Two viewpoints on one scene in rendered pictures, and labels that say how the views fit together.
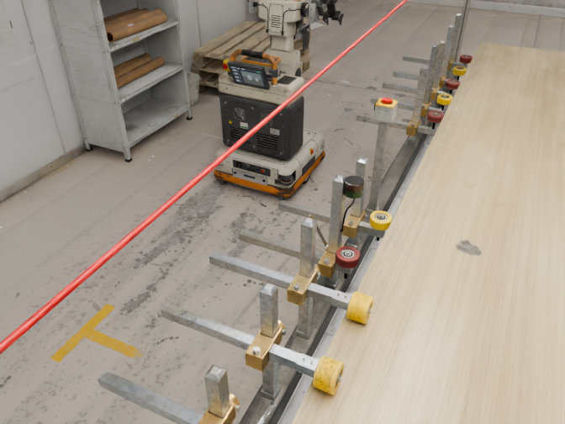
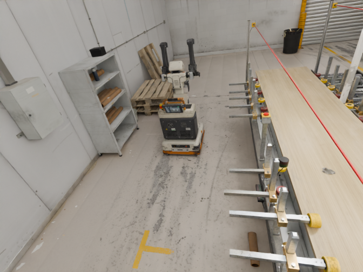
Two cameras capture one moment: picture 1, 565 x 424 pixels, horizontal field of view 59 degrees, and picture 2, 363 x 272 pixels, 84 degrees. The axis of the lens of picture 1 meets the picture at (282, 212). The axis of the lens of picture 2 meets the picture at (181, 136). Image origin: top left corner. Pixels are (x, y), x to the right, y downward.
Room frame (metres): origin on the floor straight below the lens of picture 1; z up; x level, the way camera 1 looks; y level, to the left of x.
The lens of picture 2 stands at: (0.47, 0.56, 2.15)
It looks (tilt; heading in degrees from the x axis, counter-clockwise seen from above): 34 degrees down; 351
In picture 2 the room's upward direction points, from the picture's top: 10 degrees counter-clockwise
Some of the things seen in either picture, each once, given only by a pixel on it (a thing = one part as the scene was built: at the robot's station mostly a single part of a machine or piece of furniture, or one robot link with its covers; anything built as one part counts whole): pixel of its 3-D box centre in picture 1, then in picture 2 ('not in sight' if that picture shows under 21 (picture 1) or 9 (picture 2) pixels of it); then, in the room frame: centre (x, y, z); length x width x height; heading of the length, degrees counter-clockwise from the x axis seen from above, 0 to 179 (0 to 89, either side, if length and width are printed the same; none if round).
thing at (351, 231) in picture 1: (354, 222); (267, 170); (1.54, -0.28, 0.84); 0.14 x 0.06 x 0.05; 155
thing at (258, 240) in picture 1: (293, 251); (253, 194); (1.35, -0.04, 0.84); 0.43 x 0.03 x 0.04; 65
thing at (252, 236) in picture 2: not in sight; (253, 248); (1.32, -0.08, 0.04); 0.30 x 0.08 x 0.08; 155
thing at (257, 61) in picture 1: (261, 66); (175, 103); (3.18, 0.14, 0.87); 0.23 x 0.15 x 0.11; 63
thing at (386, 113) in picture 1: (385, 111); (265, 118); (1.79, -0.40, 1.18); 0.07 x 0.07 x 0.08; 65
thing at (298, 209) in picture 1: (330, 219); (255, 171); (1.56, -0.19, 0.84); 0.43 x 0.03 x 0.04; 65
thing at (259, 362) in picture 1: (266, 343); (290, 256); (0.86, 0.04, 0.95); 0.14 x 0.06 x 0.05; 155
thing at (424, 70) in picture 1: (417, 110); (254, 108); (2.46, -0.72, 0.89); 0.04 x 0.04 x 0.48; 65
